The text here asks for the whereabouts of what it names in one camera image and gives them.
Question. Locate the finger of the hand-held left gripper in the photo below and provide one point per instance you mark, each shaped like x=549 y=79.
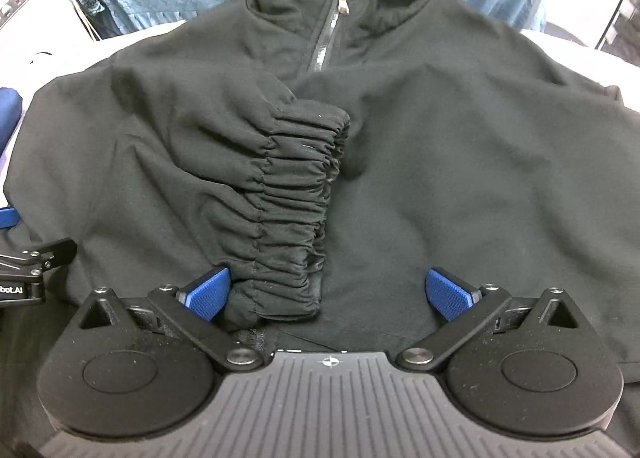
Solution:
x=50 y=253
x=5 y=218

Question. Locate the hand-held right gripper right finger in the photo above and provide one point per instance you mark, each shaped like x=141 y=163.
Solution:
x=447 y=295

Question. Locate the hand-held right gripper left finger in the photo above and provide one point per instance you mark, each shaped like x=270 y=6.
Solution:
x=207 y=295

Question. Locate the black zip jacket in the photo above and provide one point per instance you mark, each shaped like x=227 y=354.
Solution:
x=425 y=147

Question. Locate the dark navy cloth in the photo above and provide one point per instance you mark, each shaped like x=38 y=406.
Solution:
x=9 y=110

